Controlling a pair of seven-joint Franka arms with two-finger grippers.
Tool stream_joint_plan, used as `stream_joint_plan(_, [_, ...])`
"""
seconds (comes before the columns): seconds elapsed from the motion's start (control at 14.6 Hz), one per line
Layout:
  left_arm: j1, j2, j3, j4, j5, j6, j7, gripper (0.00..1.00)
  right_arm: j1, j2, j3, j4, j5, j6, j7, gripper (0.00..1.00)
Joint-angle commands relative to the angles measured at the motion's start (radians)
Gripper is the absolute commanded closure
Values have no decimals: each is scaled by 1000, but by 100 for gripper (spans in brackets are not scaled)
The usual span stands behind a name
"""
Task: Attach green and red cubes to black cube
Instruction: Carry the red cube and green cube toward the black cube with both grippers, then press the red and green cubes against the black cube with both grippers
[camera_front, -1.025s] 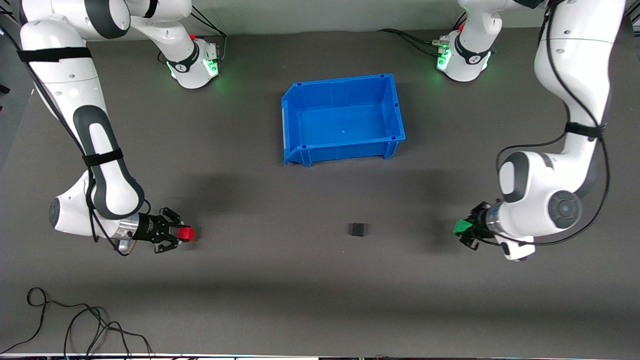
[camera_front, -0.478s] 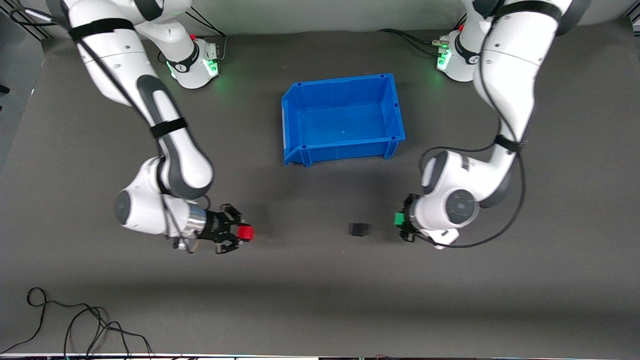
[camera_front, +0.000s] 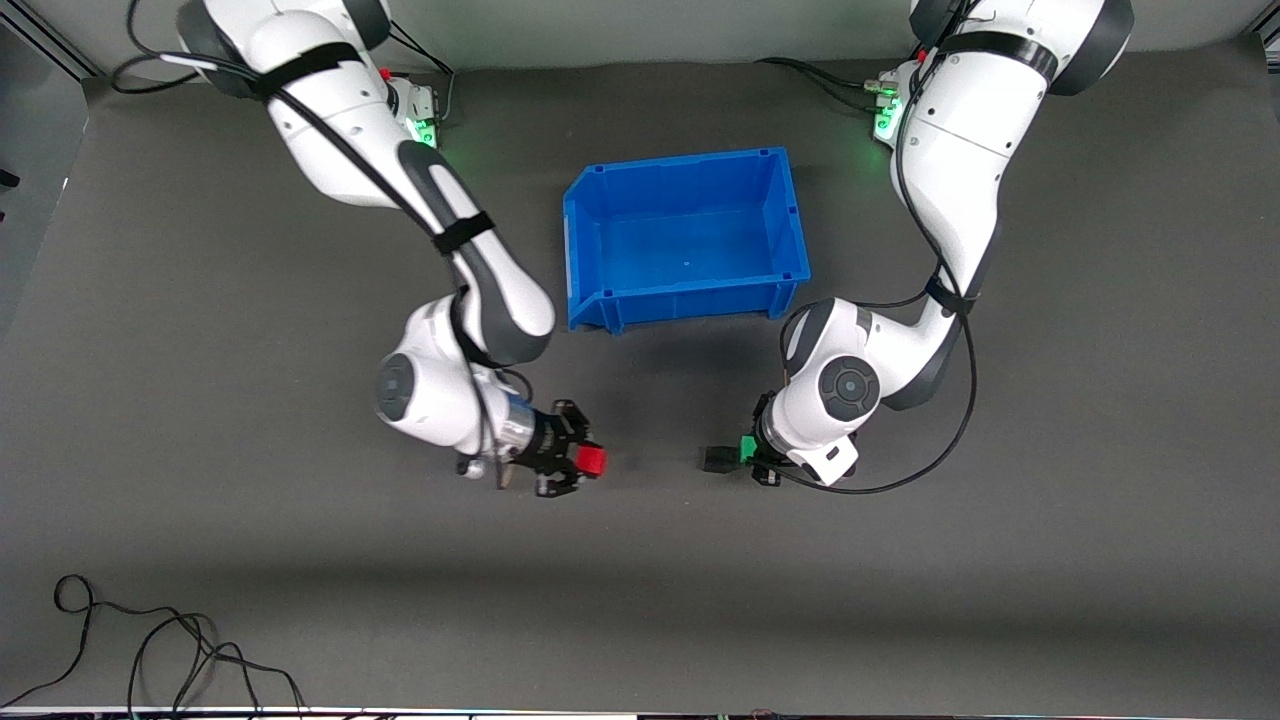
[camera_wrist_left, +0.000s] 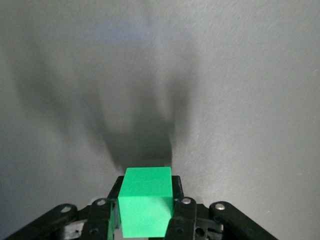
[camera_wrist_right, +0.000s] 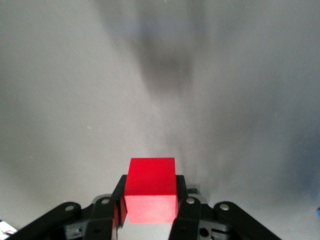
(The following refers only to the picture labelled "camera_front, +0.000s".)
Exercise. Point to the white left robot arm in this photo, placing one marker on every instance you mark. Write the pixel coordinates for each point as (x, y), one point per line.
(960, 150)

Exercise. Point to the small black cube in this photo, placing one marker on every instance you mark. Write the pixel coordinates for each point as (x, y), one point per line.
(720, 460)

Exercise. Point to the grey left base connector box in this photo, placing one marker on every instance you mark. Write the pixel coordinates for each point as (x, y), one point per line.
(888, 100)

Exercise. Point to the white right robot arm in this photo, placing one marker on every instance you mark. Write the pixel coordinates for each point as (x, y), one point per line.
(330, 110)

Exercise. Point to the small green cube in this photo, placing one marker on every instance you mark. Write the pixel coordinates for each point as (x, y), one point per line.
(749, 449)

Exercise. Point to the dark metal frame rail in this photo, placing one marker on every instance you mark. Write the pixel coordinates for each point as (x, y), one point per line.
(45, 42)

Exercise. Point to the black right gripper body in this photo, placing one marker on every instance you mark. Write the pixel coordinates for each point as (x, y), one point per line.
(549, 438)

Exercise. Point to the blue plastic bin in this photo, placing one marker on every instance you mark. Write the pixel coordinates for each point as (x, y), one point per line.
(690, 250)

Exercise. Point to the grey base connector box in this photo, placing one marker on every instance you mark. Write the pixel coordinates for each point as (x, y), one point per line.
(888, 100)
(422, 105)

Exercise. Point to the grey right base connector box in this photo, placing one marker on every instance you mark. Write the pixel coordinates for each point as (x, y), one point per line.
(422, 105)

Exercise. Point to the dark grey table mat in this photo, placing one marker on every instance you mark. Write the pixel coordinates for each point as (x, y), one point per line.
(640, 560)

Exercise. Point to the small red cube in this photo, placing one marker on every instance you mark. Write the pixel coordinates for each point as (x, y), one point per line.
(592, 461)

